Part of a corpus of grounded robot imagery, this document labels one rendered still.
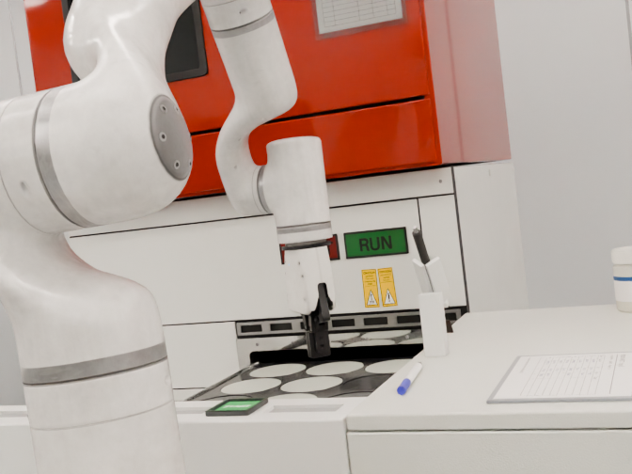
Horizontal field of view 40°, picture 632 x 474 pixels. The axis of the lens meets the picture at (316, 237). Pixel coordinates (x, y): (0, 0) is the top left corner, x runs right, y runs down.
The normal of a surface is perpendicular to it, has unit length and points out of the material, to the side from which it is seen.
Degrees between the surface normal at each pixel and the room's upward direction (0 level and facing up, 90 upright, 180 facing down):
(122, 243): 90
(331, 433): 90
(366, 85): 90
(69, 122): 71
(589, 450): 90
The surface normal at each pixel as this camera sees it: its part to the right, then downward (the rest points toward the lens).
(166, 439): 0.90, -0.14
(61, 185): -0.19, 0.52
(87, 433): 0.05, 0.00
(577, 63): -0.37, 0.09
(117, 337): 0.52, -0.11
